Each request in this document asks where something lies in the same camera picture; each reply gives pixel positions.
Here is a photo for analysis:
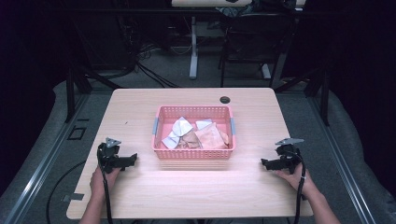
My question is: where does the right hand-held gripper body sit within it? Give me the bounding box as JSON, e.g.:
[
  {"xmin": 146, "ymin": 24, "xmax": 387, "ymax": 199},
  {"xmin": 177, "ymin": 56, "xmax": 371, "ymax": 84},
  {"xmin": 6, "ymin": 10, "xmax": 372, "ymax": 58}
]
[{"xmin": 275, "ymin": 137, "xmax": 304, "ymax": 175}]

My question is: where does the small white face mask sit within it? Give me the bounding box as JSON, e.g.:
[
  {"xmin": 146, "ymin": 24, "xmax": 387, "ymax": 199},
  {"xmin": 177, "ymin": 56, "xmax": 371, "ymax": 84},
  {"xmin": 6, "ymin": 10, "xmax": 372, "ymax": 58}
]
[{"xmin": 194, "ymin": 118, "xmax": 214, "ymax": 131}]

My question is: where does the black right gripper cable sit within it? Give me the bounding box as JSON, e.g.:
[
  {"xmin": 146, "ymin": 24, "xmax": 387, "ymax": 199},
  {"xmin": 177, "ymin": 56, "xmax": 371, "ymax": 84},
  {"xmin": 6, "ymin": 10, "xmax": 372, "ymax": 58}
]
[{"xmin": 292, "ymin": 150, "xmax": 307, "ymax": 224}]

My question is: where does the pink plastic basket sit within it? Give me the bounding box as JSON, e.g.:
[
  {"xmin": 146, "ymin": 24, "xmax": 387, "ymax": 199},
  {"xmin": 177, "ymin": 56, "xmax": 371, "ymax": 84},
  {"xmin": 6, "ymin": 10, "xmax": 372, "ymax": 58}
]
[{"xmin": 151, "ymin": 105, "xmax": 237, "ymax": 161}]

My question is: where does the black floor cable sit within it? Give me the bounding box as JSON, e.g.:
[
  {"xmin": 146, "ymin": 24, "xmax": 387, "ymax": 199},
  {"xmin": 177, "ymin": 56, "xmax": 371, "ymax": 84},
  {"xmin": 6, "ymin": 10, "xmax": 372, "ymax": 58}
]
[{"xmin": 46, "ymin": 160, "xmax": 88, "ymax": 224}]

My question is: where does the grey tape strip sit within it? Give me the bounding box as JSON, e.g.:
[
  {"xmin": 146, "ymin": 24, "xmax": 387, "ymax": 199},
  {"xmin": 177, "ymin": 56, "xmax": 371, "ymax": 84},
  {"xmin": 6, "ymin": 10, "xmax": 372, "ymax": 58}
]
[{"xmin": 61, "ymin": 192, "xmax": 85, "ymax": 203}]

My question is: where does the white cup-shaped face mask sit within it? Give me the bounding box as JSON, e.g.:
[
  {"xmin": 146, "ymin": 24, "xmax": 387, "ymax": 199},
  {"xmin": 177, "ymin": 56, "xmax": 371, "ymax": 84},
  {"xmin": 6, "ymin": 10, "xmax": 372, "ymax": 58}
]
[{"xmin": 172, "ymin": 116, "xmax": 194, "ymax": 138}]

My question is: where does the person's right hand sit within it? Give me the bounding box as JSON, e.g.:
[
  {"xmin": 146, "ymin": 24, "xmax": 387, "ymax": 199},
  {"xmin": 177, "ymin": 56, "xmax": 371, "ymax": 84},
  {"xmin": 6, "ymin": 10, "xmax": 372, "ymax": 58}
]
[{"xmin": 275, "ymin": 163, "xmax": 316, "ymax": 198}]

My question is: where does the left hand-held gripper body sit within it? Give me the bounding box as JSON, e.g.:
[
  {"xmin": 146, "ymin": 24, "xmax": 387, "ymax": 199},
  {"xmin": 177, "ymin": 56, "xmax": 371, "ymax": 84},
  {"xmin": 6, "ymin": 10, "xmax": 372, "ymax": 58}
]
[{"xmin": 97, "ymin": 137, "xmax": 128, "ymax": 174}]

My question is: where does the person's left hand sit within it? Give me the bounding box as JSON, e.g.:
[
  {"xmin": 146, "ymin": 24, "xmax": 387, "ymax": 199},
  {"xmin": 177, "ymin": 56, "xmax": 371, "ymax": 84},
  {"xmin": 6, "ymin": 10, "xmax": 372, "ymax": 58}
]
[{"xmin": 90, "ymin": 167, "xmax": 121, "ymax": 200}]

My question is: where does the metal floor rail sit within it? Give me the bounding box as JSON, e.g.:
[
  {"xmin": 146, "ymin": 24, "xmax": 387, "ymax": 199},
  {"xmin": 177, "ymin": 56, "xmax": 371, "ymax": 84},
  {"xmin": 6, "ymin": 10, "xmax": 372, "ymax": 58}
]
[
  {"xmin": 2, "ymin": 92, "xmax": 92, "ymax": 224},
  {"xmin": 307, "ymin": 94, "xmax": 377, "ymax": 224}
]

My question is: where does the black chair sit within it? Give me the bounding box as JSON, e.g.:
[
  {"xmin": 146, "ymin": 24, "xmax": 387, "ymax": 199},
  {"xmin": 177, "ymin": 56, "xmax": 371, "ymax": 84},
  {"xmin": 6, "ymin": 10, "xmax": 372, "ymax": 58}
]
[{"xmin": 218, "ymin": 12, "xmax": 297, "ymax": 89}]

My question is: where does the white folded face mask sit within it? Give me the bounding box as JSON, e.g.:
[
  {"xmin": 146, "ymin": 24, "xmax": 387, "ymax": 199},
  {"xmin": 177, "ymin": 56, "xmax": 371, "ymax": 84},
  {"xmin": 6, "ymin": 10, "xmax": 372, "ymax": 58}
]
[{"xmin": 161, "ymin": 131, "xmax": 181, "ymax": 150}]

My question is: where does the white desk leg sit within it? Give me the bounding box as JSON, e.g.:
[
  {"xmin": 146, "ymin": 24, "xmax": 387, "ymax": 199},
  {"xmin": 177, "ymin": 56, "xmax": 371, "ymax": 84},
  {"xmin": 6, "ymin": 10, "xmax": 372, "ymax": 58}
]
[{"xmin": 189, "ymin": 16, "xmax": 199, "ymax": 80}]

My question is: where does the black metal stand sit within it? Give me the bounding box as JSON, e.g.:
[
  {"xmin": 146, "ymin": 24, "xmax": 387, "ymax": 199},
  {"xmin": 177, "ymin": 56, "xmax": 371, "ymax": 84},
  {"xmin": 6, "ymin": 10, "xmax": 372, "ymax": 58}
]
[
  {"xmin": 64, "ymin": 18, "xmax": 122, "ymax": 124},
  {"xmin": 274, "ymin": 59, "xmax": 331, "ymax": 127}
]

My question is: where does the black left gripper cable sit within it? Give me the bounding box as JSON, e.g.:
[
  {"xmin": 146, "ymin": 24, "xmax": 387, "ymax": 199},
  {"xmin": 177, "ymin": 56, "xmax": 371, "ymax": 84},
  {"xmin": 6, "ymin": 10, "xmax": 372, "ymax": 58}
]
[{"xmin": 96, "ymin": 146, "xmax": 114, "ymax": 224}]

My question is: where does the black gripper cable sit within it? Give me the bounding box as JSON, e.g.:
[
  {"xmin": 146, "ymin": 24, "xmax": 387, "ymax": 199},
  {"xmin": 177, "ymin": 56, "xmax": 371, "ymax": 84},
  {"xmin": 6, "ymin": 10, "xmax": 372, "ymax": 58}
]
[
  {"xmin": 292, "ymin": 150, "xmax": 307, "ymax": 224},
  {"xmin": 96, "ymin": 146, "xmax": 114, "ymax": 224}
]

